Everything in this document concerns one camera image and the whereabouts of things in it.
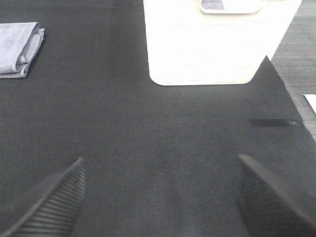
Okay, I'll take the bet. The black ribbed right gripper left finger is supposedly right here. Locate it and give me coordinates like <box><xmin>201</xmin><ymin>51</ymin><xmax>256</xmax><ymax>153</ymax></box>
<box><xmin>0</xmin><ymin>158</ymin><xmax>86</xmax><ymax>237</ymax></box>

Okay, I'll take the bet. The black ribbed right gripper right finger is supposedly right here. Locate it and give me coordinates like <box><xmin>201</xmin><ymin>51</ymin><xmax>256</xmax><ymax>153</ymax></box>
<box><xmin>233</xmin><ymin>155</ymin><xmax>316</xmax><ymax>237</ymax></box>

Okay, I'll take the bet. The light blue towel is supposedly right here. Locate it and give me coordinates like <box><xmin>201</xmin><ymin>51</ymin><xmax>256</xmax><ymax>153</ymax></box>
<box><xmin>200</xmin><ymin>0</ymin><xmax>224</xmax><ymax>10</ymax></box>
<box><xmin>0</xmin><ymin>22</ymin><xmax>44</xmax><ymax>79</ymax></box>

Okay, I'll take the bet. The black tape strip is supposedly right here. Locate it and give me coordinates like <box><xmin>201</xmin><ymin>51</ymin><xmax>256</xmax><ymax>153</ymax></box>
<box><xmin>249</xmin><ymin>119</ymin><xmax>305</xmax><ymax>127</ymax></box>

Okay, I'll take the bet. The white plastic storage basket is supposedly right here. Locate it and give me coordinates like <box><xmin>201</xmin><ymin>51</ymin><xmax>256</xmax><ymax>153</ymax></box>
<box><xmin>143</xmin><ymin>0</ymin><xmax>301</xmax><ymax>86</ymax></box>

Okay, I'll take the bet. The light blue towel in basket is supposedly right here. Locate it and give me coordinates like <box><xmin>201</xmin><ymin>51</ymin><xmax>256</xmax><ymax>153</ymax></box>
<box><xmin>200</xmin><ymin>0</ymin><xmax>224</xmax><ymax>10</ymax></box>

